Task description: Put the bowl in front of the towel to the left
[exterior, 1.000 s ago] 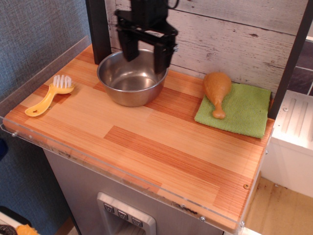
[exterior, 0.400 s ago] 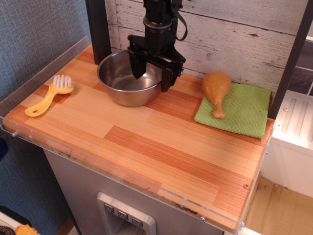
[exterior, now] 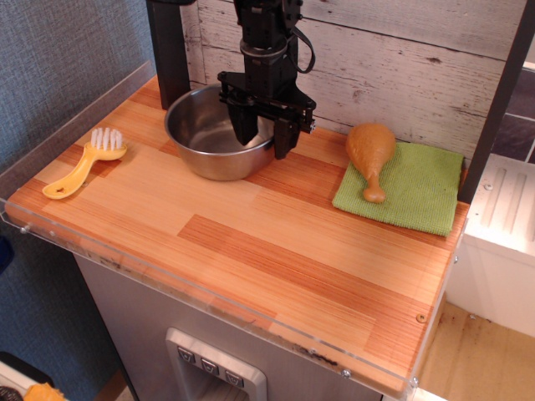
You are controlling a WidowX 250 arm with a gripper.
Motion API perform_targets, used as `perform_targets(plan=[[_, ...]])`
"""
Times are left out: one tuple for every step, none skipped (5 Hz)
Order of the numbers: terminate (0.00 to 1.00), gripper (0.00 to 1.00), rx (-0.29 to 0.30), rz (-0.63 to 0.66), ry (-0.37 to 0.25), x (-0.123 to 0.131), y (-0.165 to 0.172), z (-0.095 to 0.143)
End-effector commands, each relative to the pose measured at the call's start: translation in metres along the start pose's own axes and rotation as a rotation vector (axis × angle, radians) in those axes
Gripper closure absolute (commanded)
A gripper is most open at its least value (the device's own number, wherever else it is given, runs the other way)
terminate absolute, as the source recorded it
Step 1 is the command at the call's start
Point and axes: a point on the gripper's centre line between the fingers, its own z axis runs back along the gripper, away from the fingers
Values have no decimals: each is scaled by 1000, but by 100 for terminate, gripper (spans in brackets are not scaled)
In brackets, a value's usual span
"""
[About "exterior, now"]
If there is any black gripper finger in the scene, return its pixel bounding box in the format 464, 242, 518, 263
227, 104, 258, 145
273, 119, 300, 160

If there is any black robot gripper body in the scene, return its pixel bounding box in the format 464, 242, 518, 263
217, 39, 316, 133

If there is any stainless steel bowl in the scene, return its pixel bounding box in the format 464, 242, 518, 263
165, 84, 275, 181

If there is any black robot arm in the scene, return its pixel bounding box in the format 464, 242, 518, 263
218, 1, 316, 160

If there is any green cloth towel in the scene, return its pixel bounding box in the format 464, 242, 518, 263
333, 142, 463, 236

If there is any plastic toy chicken drumstick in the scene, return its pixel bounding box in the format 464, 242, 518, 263
345, 123, 396, 203

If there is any yellow dish brush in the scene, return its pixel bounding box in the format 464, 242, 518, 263
42, 128, 127, 200

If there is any silver toy fridge cabinet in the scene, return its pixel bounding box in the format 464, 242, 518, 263
75, 256, 382, 400

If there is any clear acrylic edge guard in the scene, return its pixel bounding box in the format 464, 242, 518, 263
0, 197, 420, 396

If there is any orange object bottom left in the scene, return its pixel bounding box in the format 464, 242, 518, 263
23, 383, 66, 401

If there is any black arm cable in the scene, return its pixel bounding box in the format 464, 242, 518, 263
286, 25, 316, 74

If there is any dark vertical post left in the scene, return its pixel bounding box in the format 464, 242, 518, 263
145, 0, 194, 110

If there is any dark vertical post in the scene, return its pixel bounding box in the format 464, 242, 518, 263
457, 0, 534, 204
145, 0, 194, 110

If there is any dark vertical post right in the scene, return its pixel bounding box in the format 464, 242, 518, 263
457, 0, 534, 204

